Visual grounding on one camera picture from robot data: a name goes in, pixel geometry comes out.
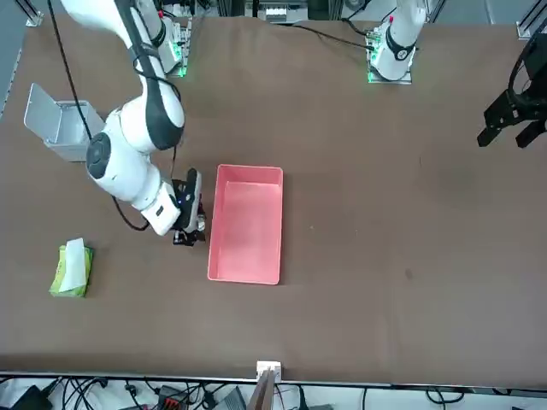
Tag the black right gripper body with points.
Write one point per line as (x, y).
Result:
(181, 213)

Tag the pink plastic container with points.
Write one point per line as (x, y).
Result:
(248, 230)

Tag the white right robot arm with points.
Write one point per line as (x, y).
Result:
(128, 179)

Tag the white power strip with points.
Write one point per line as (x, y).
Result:
(278, 13)

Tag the white post bracket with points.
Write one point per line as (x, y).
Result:
(275, 367)

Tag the large black power brick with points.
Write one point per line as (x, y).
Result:
(30, 399)

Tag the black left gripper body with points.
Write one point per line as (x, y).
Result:
(537, 60)

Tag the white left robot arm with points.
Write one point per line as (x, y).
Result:
(399, 42)

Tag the aluminium corner profile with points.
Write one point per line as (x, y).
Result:
(527, 23)
(34, 15)

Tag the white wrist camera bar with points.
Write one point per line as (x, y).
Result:
(193, 188)

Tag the green tissue pack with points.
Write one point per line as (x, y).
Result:
(55, 277)

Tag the white flip-lid bin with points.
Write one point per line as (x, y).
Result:
(68, 128)

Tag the red and black connector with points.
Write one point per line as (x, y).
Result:
(171, 401)

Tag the aluminium frame post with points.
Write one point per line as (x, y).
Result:
(262, 393)

